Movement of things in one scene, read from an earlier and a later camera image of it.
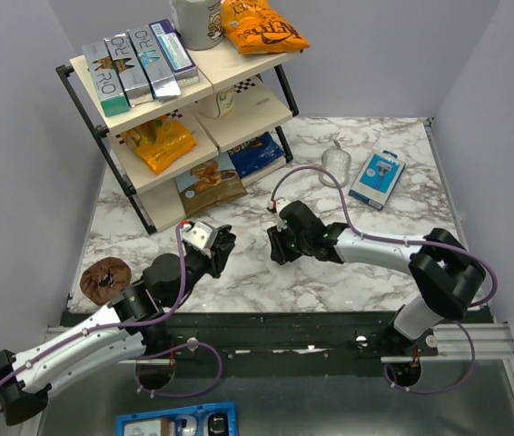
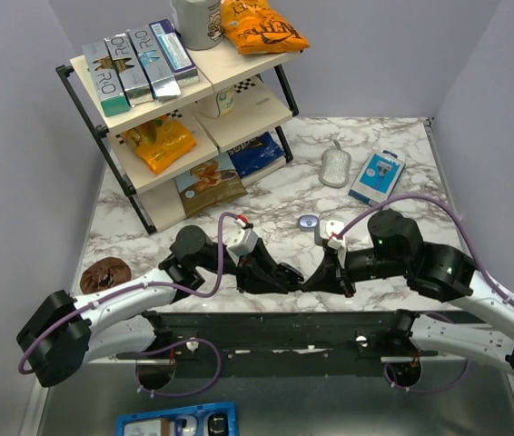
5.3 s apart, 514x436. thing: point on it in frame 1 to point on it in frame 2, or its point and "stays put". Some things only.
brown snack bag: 212,183 stays put
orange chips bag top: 254,27 stays put
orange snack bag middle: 161,142 stays put
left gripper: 217,261 to 256,272
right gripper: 280,253 to 332,275
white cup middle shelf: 224,103 stays put
